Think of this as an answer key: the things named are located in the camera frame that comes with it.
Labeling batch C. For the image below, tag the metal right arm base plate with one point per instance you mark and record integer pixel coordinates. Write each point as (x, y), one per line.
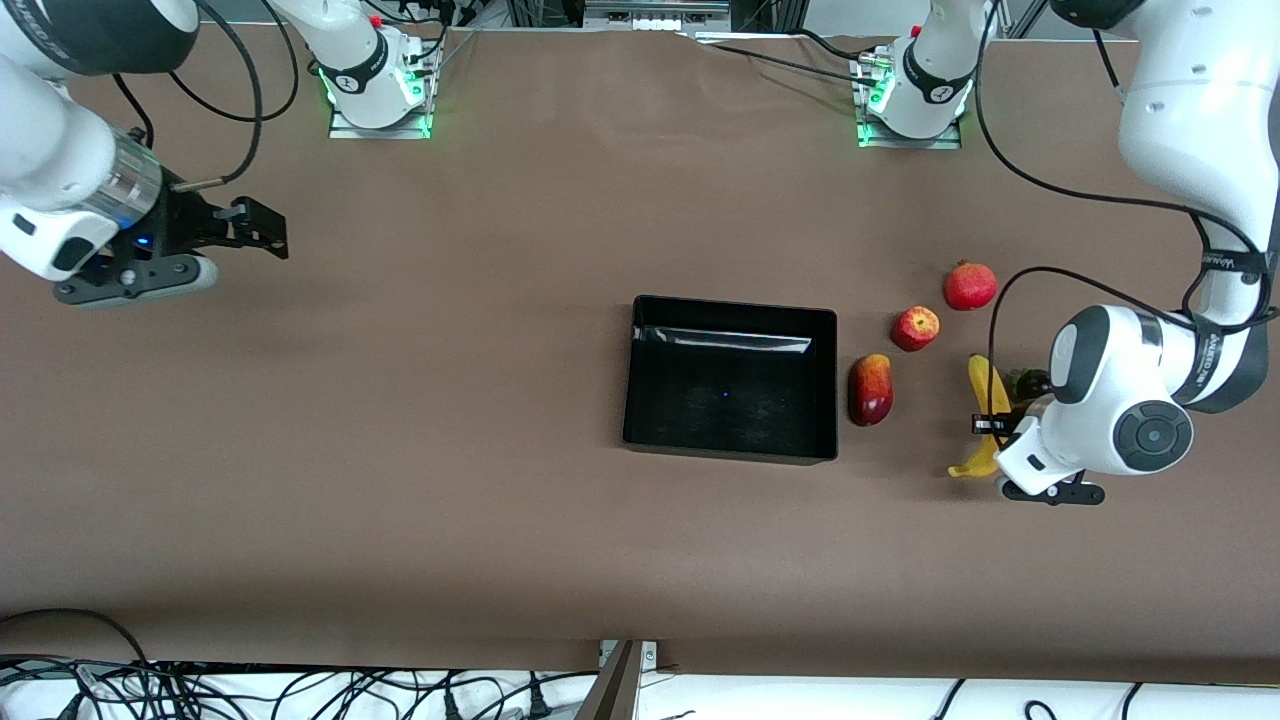
(345, 131)

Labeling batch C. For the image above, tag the white power strip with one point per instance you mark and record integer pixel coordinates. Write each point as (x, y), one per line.
(655, 20)

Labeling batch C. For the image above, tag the black rectangular plastic tray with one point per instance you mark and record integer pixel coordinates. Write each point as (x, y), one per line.
(730, 400)

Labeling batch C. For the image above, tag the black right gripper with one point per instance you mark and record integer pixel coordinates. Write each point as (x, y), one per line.
(183, 224)

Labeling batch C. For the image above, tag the grey metal camera pole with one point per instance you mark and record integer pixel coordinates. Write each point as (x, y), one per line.
(615, 690)

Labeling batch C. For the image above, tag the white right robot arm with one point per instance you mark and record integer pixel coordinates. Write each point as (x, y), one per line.
(50, 150)

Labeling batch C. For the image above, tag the red yellow mango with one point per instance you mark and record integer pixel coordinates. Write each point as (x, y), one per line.
(870, 392)

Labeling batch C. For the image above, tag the white bench board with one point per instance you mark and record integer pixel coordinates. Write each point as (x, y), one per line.
(800, 700)

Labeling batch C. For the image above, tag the yellow banana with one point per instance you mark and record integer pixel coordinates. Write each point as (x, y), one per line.
(982, 380)

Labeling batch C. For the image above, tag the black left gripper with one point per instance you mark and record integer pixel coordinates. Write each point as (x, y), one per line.
(1028, 384)

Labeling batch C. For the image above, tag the red pomegranate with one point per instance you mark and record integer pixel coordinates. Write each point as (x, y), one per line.
(970, 286)

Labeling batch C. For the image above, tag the red yellow apple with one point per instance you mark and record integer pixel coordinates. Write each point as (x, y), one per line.
(915, 328)

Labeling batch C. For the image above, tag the dark purple eggplant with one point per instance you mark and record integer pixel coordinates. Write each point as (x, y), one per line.
(1030, 383)

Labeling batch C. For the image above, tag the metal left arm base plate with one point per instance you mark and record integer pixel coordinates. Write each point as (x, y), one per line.
(900, 142)

